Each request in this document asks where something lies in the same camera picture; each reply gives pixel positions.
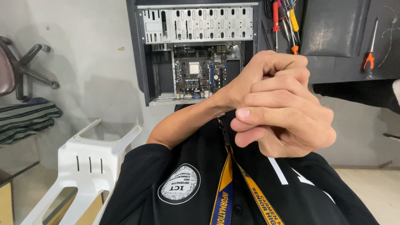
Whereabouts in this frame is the person's left hand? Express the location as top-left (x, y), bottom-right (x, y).
top-left (229, 50), bottom-right (311, 110)

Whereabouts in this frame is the person's right hand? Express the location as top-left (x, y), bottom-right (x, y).
top-left (231, 82), bottom-right (337, 159)

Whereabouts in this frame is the black mat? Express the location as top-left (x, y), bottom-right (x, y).
top-left (300, 0), bottom-right (372, 58)

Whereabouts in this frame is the black cloth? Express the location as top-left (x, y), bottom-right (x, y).
top-left (312, 79), bottom-right (400, 115)

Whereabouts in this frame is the black motherboard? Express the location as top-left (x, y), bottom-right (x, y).
top-left (173, 45), bottom-right (228, 100)

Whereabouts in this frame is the open black computer case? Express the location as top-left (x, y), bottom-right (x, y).
top-left (126, 0), bottom-right (264, 107)

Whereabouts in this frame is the black polo shirt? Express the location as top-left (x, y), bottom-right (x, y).
top-left (99, 105), bottom-right (380, 225)

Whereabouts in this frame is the white plastic chair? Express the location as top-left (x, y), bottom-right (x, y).
top-left (20, 118), bottom-right (144, 225)

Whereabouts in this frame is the striped cloth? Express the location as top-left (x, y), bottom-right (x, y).
top-left (0, 97), bottom-right (63, 146)

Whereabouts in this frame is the office swivel chair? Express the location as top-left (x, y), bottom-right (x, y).
top-left (0, 35), bottom-right (60, 103)

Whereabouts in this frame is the wooden table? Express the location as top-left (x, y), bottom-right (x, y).
top-left (0, 161), bottom-right (41, 225)

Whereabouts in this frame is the small orange handled screwdriver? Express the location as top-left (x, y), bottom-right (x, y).
top-left (289, 19), bottom-right (300, 55)

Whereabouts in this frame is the yellow handled screwdriver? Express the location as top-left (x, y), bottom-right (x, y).
top-left (287, 0), bottom-right (300, 43)

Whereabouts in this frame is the red handled screwdriver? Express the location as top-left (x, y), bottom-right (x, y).
top-left (271, 0), bottom-right (281, 52)

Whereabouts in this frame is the dark handled screwdriver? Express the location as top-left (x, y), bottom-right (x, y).
top-left (278, 0), bottom-right (291, 43)

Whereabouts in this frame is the orange handled precision screwdriver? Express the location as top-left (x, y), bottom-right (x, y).
top-left (363, 17), bottom-right (379, 71)

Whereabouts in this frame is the blue and yellow lanyard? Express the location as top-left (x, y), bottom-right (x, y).
top-left (209, 116), bottom-right (285, 225)

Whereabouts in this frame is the thin bent wire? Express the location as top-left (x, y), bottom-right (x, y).
top-left (377, 6), bottom-right (400, 68)

